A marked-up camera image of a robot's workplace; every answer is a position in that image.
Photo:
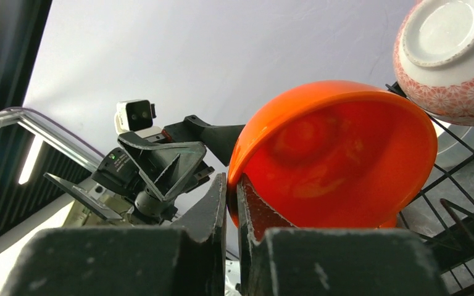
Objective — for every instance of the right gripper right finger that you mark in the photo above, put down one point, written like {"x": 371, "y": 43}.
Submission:
{"x": 278, "y": 258}

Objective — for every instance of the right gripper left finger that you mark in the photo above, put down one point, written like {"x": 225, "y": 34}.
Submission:
{"x": 186, "y": 257}

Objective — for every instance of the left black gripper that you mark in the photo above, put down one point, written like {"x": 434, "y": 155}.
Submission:
{"x": 159, "y": 163}

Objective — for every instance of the orange bowl tier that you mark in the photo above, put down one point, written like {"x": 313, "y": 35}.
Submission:
{"x": 335, "y": 154}

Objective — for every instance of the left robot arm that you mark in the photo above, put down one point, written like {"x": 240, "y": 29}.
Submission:
{"x": 150, "y": 173}

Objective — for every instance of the white bowl behind rack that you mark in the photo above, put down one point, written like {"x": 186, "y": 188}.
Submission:
{"x": 451, "y": 152}

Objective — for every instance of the pink floral bowl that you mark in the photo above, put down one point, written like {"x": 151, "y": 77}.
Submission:
{"x": 433, "y": 59}

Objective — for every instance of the black wire dish rack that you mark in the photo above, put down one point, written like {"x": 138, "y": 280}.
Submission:
{"x": 442, "y": 214}

